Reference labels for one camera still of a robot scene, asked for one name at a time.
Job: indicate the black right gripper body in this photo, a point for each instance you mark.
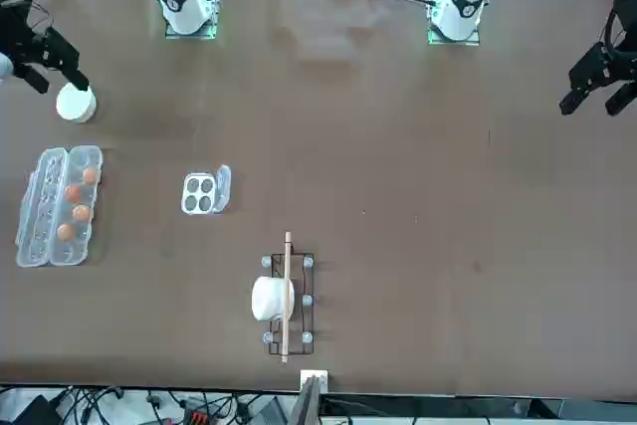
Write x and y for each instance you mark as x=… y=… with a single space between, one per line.
x=47 y=52

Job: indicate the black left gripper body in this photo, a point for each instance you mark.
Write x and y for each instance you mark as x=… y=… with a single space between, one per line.
x=602 y=66

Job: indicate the brown egg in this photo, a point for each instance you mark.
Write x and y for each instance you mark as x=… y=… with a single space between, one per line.
x=89 y=175
x=81 y=212
x=73 y=193
x=65 y=232

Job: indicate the transparent twelve-slot egg tray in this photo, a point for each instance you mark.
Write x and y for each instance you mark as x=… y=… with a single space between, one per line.
x=35 y=246

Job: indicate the transparent four-slot egg tray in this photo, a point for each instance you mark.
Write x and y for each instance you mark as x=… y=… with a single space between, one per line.
x=222 y=191

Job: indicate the white round cup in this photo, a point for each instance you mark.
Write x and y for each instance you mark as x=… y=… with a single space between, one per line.
x=74 y=106

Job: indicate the white mug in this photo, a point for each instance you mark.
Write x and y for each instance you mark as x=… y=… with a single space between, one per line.
x=266 y=298

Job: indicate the black box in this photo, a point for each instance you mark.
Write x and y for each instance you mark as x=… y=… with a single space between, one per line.
x=30 y=412

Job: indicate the wooden rod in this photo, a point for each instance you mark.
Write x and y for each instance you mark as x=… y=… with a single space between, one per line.
x=284 y=345

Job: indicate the black and red power strip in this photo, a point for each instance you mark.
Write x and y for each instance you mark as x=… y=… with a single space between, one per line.
x=196 y=417

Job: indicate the grey power adapter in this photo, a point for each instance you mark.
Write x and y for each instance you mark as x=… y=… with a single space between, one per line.
x=271 y=412

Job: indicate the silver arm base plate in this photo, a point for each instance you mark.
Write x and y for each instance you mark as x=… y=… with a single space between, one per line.
x=473 y=40
x=209 y=35

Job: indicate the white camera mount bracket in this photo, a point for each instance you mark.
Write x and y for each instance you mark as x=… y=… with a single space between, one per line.
x=324 y=376

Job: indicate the aluminium profile post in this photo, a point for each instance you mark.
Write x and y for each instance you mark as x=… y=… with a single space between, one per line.
x=306 y=405

